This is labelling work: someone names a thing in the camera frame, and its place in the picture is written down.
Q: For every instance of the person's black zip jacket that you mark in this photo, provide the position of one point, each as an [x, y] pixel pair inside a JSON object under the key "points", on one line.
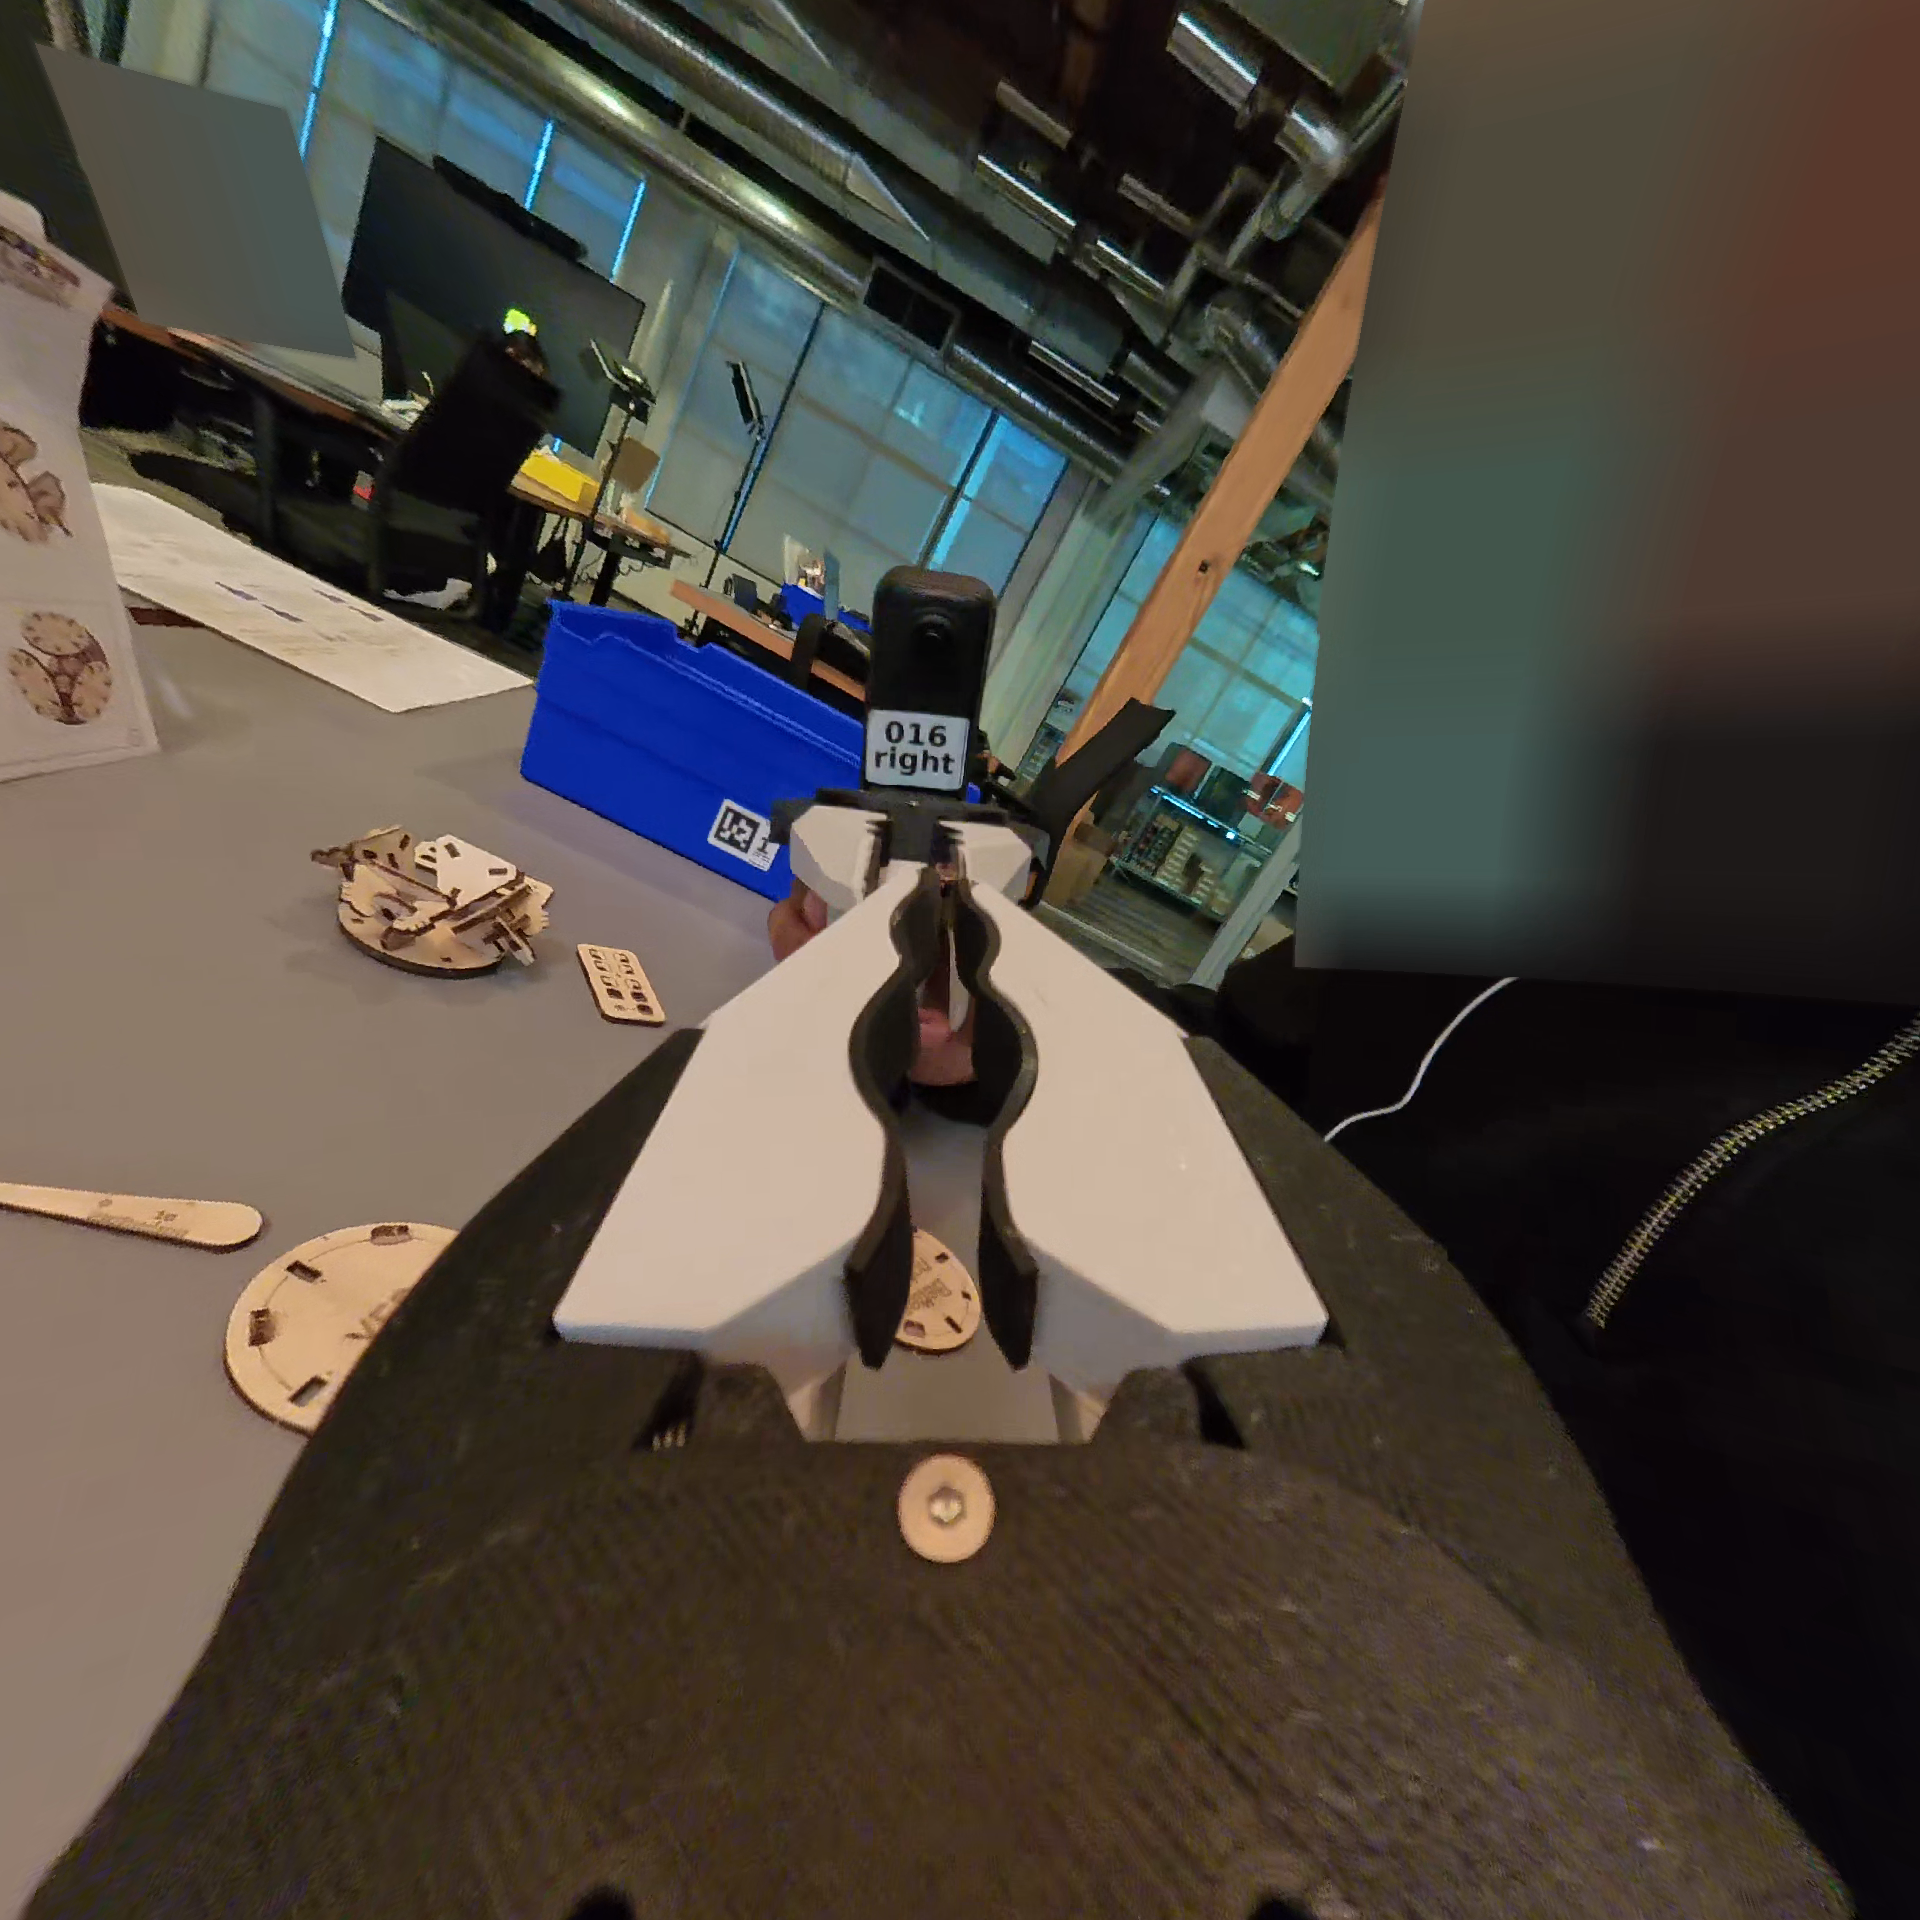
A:
{"points": [[1725, 1499]]}

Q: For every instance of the large black monitor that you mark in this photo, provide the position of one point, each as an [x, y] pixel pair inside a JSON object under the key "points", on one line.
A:
{"points": [[452, 241]]}

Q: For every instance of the large wooden disc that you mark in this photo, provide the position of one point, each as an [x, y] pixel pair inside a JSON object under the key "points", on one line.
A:
{"points": [[308, 1328]]}

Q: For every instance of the wooden model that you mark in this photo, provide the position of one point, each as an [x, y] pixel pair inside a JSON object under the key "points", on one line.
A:
{"points": [[428, 918]]}

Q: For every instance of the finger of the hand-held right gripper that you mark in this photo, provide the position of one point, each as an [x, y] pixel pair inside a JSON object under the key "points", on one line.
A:
{"points": [[839, 858], [1001, 862]]}

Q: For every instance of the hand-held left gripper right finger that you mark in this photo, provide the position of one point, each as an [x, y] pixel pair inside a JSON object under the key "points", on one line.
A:
{"points": [[1154, 1201]]}

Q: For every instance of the small wooden disc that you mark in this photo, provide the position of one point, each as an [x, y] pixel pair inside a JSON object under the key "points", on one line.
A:
{"points": [[940, 1307]]}

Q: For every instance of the flat wooden stick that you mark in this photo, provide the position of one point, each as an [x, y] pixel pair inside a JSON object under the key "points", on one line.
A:
{"points": [[136, 1211]]}

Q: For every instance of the black light stand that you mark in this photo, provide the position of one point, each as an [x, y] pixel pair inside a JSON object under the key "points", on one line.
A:
{"points": [[743, 450]]}

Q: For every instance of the yellow box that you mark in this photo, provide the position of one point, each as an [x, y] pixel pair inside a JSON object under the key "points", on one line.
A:
{"points": [[559, 481]]}

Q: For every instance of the small holed wooden strip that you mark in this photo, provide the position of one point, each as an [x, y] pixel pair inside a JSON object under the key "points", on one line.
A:
{"points": [[620, 983]]}

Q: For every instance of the person's right hand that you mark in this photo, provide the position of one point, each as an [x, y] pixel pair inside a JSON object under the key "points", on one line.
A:
{"points": [[791, 930]]}

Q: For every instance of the folded instruction sheet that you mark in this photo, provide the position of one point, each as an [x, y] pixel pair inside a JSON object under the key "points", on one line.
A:
{"points": [[60, 599]]}

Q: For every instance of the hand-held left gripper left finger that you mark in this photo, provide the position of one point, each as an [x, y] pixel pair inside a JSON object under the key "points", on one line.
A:
{"points": [[721, 1201]]}

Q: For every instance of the white printed paper sheet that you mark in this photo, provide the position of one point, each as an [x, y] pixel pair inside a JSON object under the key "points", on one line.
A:
{"points": [[300, 615]]}

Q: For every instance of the blue plastic bin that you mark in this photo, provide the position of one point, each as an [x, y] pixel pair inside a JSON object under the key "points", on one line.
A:
{"points": [[645, 735]]}

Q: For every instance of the slanted wooden support beam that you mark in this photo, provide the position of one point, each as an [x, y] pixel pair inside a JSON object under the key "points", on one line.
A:
{"points": [[1244, 481]]}

